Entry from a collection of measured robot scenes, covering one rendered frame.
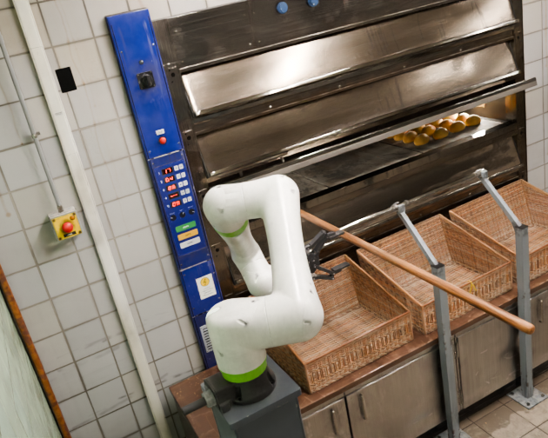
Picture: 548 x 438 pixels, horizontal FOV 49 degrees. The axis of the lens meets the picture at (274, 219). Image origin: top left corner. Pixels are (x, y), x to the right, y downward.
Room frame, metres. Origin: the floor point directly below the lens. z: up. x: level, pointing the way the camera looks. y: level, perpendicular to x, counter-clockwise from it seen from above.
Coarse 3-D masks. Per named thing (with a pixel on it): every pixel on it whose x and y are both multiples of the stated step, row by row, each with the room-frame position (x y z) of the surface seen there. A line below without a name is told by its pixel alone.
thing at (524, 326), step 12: (312, 216) 2.34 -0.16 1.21; (324, 228) 2.23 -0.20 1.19; (336, 228) 2.17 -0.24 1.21; (348, 240) 2.08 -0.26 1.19; (360, 240) 2.02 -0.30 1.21; (372, 252) 1.93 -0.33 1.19; (384, 252) 1.89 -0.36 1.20; (396, 264) 1.81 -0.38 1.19; (408, 264) 1.77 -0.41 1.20; (420, 276) 1.70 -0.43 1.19; (432, 276) 1.66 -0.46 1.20; (444, 288) 1.59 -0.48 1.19; (456, 288) 1.57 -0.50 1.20; (468, 300) 1.50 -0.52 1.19; (480, 300) 1.48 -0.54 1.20; (492, 312) 1.42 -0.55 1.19; (504, 312) 1.40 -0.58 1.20; (516, 324) 1.34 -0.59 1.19; (528, 324) 1.32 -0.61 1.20
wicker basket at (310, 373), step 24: (336, 264) 2.59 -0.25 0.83; (336, 288) 2.56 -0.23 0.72; (360, 288) 2.54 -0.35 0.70; (336, 312) 2.52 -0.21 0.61; (360, 312) 2.50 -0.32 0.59; (384, 312) 2.37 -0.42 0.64; (408, 312) 2.20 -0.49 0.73; (336, 336) 2.34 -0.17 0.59; (360, 336) 2.10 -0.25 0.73; (384, 336) 2.15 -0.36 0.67; (408, 336) 2.20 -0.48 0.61; (288, 360) 2.13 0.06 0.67; (312, 360) 2.00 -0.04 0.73; (336, 360) 2.04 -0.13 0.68; (360, 360) 2.09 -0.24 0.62; (312, 384) 1.99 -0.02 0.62
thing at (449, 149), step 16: (496, 128) 3.10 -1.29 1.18; (512, 128) 3.12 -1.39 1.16; (448, 144) 2.99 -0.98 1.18; (464, 144) 2.98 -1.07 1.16; (416, 160) 2.86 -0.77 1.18; (432, 160) 2.90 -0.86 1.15; (368, 176) 2.76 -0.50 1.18; (384, 176) 2.78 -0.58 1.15; (320, 192) 2.68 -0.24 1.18; (336, 192) 2.67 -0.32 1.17; (304, 208) 2.60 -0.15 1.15; (256, 224) 2.50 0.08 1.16
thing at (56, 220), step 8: (72, 208) 2.18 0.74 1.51; (48, 216) 2.15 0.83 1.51; (56, 216) 2.12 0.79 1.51; (64, 216) 2.13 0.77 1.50; (56, 224) 2.12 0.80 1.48; (72, 224) 2.14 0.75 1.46; (80, 224) 2.15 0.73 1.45; (56, 232) 2.11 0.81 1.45; (64, 232) 2.12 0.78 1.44; (72, 232) 2.13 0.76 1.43; (80, 232) 2.14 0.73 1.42
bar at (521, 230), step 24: (432, 192) 2.43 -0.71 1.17; (528, 240) 2.34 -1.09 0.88; (432, 264) 2.18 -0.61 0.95; (528, 264) 2.34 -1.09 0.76; (528, 288) 2.34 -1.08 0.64; (528, 312) 2.34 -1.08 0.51; (528, 336) 2.33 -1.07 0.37; (528, 360) 2.33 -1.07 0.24; (528, 384) 2.33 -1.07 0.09; (456, 408) 2.15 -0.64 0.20; (528, 408) 2.26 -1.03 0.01; (456, 432) 2.15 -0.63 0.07
